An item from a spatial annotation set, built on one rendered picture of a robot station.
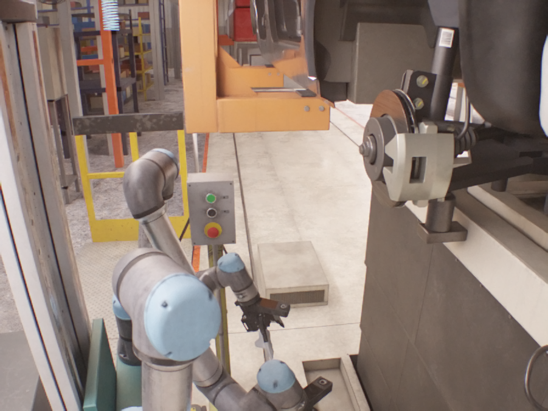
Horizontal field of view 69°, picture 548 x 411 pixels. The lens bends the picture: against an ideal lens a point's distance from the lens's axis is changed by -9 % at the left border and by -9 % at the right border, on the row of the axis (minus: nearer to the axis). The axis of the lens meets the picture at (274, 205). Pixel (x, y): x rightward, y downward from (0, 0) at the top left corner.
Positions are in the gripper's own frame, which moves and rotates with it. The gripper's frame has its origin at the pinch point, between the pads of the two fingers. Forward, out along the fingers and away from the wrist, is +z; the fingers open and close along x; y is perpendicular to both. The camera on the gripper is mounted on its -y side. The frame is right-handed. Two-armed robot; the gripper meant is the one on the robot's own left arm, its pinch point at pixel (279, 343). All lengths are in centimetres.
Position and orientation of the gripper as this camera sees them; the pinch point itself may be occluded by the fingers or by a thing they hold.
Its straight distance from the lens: 152.8
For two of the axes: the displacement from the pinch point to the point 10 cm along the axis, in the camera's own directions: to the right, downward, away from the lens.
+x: -2.6, 4.3, -8.7
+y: -8.7, 2.8, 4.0
